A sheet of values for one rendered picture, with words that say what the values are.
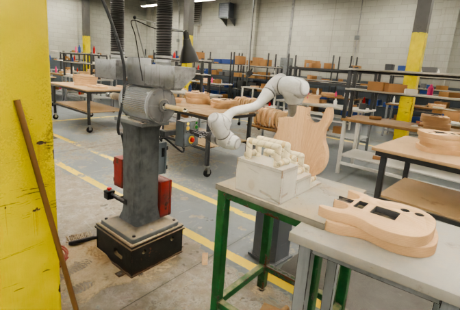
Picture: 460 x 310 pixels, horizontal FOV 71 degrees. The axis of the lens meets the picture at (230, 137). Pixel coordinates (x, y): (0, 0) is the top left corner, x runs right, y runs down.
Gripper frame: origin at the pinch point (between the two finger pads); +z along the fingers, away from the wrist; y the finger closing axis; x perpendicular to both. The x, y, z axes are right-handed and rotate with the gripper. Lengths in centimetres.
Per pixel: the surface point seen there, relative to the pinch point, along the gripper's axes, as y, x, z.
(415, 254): -31, -14, -152
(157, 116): -21.4, 11.0, 14.5
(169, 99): -11.0, 22.4, 14.3
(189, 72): -19.1, 42.9, -14.0
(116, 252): -41, -97, 38
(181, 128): 2.6, -1.0, 16.3
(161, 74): -31, 41, -2
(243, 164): -35, 2, -72
